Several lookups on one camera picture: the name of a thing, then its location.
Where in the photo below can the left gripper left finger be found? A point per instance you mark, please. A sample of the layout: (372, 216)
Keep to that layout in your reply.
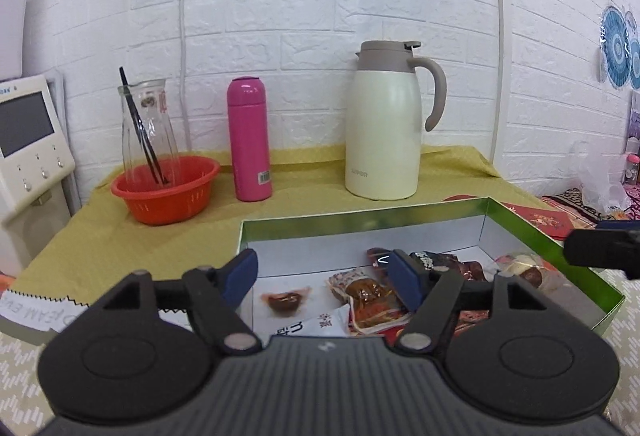
(215, 294)

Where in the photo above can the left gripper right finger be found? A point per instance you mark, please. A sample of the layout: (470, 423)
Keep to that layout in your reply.
(410, 281)

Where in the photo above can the dark red meat pouch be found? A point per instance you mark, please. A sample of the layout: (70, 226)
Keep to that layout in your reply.
(471, 271)

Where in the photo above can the small brown jelly packet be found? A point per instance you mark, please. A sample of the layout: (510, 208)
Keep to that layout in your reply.
(374, 307)

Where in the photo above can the small red plum packet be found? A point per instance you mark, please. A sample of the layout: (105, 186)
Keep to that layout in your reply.
(286, 303)

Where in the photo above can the bread bun packet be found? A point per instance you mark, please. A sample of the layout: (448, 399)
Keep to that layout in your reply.
(532, 268)

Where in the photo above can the red daily nuts pouch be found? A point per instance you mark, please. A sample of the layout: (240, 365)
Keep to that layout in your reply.
(470, 310)

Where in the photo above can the white seaweed snack packet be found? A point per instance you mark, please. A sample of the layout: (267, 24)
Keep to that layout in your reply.
(334, 324)

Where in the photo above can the clear plastic bag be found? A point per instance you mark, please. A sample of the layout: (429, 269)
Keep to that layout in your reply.
(599, 178)

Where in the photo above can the small pink lid jar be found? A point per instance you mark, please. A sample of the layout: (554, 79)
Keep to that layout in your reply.
(631, 169)

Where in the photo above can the red envelope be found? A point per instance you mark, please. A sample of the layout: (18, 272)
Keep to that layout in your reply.
(552, 223)

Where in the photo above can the green cardboard box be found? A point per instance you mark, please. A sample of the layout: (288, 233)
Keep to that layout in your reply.
(304, 251)

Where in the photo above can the red plastic basket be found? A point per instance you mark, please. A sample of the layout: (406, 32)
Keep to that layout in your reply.
(174, 203)

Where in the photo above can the yellow tablecloth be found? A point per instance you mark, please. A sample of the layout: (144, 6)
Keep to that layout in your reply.
(103, 243)

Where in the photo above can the black chopsticks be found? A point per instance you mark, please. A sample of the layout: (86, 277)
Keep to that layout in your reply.
(143, 138)

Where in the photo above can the pink thermos bottle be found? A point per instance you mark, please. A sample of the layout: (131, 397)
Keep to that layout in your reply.
(249, 141)

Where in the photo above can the cream thermos jug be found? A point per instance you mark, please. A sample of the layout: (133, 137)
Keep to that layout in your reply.
(395, 97)

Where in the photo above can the large blue paper fan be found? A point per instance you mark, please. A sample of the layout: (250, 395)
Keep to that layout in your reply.
(615, 57)

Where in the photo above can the white water dispenser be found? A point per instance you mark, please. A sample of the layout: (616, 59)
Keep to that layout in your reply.
(35, 158)

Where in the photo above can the white water purifier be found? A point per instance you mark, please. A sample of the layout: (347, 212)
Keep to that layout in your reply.
(12, 23)

